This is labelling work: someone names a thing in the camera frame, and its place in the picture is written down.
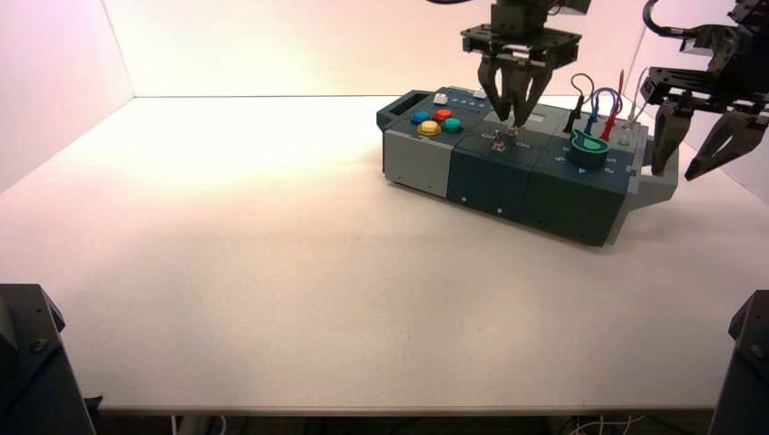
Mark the silver metal toggle switch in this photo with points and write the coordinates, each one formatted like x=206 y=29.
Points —
x=498 y=144

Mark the black left arm base stand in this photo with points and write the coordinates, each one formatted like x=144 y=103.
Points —
x=30 y=372

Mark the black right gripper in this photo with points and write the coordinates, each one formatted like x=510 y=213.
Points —
x=691 y=90

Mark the blue round push button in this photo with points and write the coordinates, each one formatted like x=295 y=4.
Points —
x=420 y=117

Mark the red round push button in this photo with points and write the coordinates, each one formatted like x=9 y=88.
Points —
x=443 y=114

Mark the dark teal and grey control box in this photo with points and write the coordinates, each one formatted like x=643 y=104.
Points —
x=492 y=180

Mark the black right arm base stand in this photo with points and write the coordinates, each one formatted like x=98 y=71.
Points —
x=745 y=372

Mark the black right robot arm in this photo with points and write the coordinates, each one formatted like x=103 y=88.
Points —
x=739 y=42

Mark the green rotary knob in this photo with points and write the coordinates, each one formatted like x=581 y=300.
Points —
x=589 y=153

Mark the white rocker switch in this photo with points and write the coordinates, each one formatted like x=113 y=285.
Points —
x=440 y=98

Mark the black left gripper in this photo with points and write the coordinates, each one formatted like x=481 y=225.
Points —
x=522 y=45

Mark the green round push button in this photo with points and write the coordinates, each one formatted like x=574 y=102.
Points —
x=453 y=125

